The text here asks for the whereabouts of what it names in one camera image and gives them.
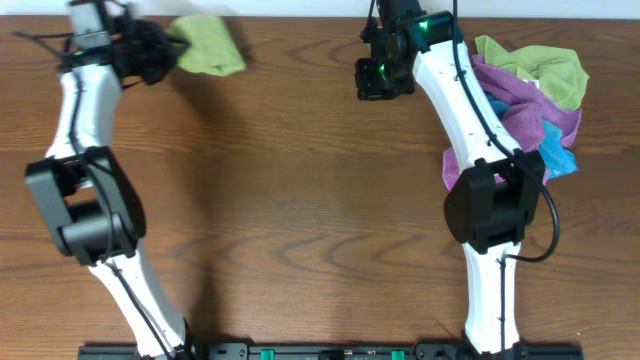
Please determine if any light green cloth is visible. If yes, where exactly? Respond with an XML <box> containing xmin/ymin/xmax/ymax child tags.
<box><xmin>167</xmin><ymin>14</ymin><xmax>247</xmax><ymax>77</ymax></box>

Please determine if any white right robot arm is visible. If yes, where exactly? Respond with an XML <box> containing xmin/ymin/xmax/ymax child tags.
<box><xmin>355</xmin><ymin>1</ymin><xmax>545</xmax><ymax>359</ymax></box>

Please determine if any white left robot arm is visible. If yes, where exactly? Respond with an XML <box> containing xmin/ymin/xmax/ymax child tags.
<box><xmin>25</xmin><ymin>15</ymin><xmax>201</xmax><ymax>359</ymax></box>

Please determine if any purple cloth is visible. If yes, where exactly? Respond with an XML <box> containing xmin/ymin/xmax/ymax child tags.
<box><xmin>472</xmin><ymin>55</ymin><xmax>582</xmax><ymax>181</ymax></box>

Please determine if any olive green cloth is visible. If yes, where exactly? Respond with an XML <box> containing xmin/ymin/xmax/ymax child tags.
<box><xmin>475</xmin><ymin>35</ymin><xmax>589</xmax><ymax>111</ymax></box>

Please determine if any blue cloth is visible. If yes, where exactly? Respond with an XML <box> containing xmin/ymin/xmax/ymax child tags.
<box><xmin>486</xmin><ymin>92</ymin><xmax>582</xmax><ymax>183</ymax></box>

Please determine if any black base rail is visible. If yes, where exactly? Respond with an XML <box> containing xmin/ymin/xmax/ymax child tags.
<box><xmin>77</xmin><ymin>341</ymin><xmax>584</xmax><ymax>360</ymax></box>

